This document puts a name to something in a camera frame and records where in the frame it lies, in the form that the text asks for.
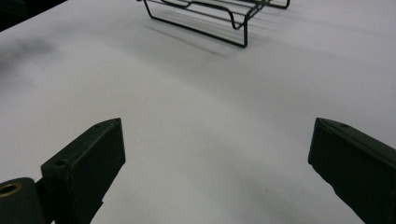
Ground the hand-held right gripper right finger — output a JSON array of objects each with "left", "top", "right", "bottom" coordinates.
[{"left": 307, "top": 117, "right": 396, "bottom": 224}]

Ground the black wire rack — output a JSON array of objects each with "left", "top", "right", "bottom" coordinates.
[{"left": 136, "top": 0, "right": 291, "bottom": 49}]

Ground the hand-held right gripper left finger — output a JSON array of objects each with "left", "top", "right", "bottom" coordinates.
[{"left": 40, "top": 118, "right": 127, "bottom": 224}]

